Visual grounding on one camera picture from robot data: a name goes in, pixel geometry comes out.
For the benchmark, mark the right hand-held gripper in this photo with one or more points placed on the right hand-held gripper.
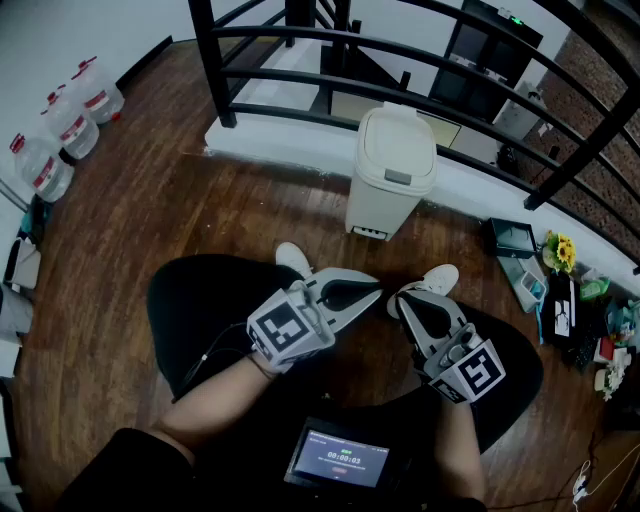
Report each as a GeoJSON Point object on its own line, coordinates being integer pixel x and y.
{"type": "Point", "coordinates": [475, 372]}

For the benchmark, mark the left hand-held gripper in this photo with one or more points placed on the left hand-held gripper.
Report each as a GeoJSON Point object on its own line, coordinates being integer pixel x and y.
{"type": "Point", "coordinates": [295, 335]}

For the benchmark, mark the cream plastic trash bin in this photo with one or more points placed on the cream plastic trash bin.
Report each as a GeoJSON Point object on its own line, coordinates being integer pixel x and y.
{"type": "Point", "coordinates": [385, 200]}

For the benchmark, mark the person's left forearm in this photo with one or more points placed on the person's left forearm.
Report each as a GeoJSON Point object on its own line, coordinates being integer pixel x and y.
{"type": "Point", "coordinates": [215, 400]}

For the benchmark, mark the person's right forearm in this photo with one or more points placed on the person's right forearm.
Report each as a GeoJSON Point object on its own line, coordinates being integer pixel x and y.
{"type": "Point", "coordinates": [455, 450]}

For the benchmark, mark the open black metal box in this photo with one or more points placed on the open black metal box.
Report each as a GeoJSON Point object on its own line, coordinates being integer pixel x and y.
{"type": "Point", "coordinates": [512, 237]}

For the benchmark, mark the person's white right shoe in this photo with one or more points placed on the person's white right shoe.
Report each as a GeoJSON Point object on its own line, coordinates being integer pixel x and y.
{"type": "Point", "coordinates": [440, 277]}

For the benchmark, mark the person's white shoe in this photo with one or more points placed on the person's white shoe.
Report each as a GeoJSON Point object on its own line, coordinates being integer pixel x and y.
{"type": "Point", "coordinates": [292, 257]}
{"type": "Point", "coordinates": [440, 277]}

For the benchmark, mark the person's white left shoe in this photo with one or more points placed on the person's white left shoe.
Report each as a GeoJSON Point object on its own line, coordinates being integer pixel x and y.
{"type": "Point", "coordinates": [292, 257]}

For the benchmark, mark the grey flat tray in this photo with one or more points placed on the grey flat tray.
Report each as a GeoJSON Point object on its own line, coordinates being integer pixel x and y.
{"type": "Point", "coordinates": [515, 280]}

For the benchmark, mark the person's right leg black trousers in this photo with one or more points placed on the person's right leg black trousers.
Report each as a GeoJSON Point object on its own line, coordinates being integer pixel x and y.
{"type": "Point", "coordinates": [510, 370]}

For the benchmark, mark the person's leg black trousers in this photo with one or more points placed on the person's leg black trousers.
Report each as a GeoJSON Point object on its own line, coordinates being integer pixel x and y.
{"type": "Point", "coordinates": [200, 300]}
{"type": "Point", "coordinates": [510, 370]}

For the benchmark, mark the clear plastic container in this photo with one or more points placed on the clear plastic container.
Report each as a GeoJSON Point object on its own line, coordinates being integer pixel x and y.
{"type": "Point", "coordinates": [534, 289]}

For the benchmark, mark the black box white print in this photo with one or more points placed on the black box white print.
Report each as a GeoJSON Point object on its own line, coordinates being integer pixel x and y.
{"type": "Point", "coordinates": [560, 312]}

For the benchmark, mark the person's left leg black trousers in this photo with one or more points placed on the person's left leg black trousers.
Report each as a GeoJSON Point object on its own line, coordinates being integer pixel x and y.
{"type": "Point", "coordinates": [200, 300]}

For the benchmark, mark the yellow sunflower bouquet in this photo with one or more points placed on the yellow sunflower bouquet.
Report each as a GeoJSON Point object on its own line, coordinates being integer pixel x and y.
{"type": "Point", "coordinates": [565, 250]}

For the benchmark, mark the black keyboard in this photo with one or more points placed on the black keyboard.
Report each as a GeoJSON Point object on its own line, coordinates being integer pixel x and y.
{"type": "Point", "coordinates": [587, 347]}

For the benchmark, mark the chest-worn black screen device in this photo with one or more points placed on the chest-worn black screen device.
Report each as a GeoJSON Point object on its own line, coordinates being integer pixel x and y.
{"type": "Point", "coordinates": [340, 457]}

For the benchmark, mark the green wipes packet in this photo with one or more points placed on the green wipes packet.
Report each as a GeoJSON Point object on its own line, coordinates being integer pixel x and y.
{"type": "Point", "coordinates": [595, 287]}

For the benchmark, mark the red and white box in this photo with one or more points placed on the red and white box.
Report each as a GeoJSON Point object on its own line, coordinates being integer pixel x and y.
{"type": "Point", "coordinates": [610, 350]}

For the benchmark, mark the white flower bunch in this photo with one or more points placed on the white flower bunch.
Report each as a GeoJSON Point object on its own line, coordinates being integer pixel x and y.
{"type": "Point", "coordinates": [612, 380]}

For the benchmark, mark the black shelf cabinet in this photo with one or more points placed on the black shelf cabinet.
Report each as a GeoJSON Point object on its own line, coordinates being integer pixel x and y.
{"type": "Point", "coordinates": [480, 55]}

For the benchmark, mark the black metal railing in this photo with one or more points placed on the black metal railing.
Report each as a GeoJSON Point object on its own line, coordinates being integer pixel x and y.
{"type": "Point", "coordinates": [210, 60]}

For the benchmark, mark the person's black shirt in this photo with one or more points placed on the person's black shirt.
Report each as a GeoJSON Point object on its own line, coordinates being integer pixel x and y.
{"type": "Point", "coordinates": [125, 480]}

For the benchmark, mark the clear water jug red cap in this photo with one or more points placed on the clear water jug red cap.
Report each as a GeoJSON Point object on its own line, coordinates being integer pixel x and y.
{"type": "Point", "coordinates": [100, 95]}
{"type": "Point", "coordinates": [42, 170]}
{"type": "Point", "coordinates": [75, 127]}

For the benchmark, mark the white and black bag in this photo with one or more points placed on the white and black bag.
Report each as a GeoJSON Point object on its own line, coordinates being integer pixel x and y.
{"type": "Point", "coordinates": [22, 265]}

